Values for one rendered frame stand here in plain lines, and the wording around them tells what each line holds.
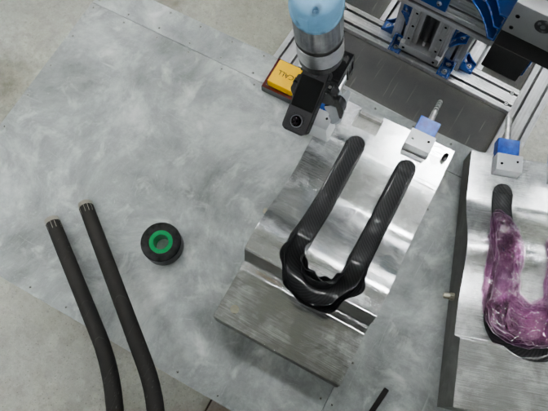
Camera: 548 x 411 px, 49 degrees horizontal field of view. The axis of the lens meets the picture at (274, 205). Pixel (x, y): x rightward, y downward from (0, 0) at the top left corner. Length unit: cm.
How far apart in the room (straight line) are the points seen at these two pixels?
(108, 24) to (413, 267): 87
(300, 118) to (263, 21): 144
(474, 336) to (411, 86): 111
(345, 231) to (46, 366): 127
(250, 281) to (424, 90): 114
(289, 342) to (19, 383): 121
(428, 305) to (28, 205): 84
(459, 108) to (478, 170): 82
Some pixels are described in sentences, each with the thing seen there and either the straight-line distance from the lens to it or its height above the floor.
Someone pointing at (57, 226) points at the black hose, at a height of 83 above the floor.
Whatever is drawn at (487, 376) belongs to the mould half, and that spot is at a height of 91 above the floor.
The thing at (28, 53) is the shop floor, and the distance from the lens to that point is 253.
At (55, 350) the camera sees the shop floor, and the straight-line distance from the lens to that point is 210.
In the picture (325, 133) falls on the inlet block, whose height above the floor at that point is 94.
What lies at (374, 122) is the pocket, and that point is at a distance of 124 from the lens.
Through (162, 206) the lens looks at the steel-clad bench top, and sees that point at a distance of 125.
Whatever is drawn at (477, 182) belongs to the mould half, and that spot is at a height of 86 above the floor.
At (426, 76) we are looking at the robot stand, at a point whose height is 21.
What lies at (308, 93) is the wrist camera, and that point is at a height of 110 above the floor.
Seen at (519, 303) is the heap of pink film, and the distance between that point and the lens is 117.
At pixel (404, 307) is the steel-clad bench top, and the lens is 120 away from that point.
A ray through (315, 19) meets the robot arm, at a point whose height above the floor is 128.
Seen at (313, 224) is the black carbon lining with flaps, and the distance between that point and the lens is 110.
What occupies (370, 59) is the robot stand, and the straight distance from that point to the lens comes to 210.
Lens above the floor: 197
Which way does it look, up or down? 72 degrees down
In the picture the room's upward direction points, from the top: 2 degrees counter-clockwise
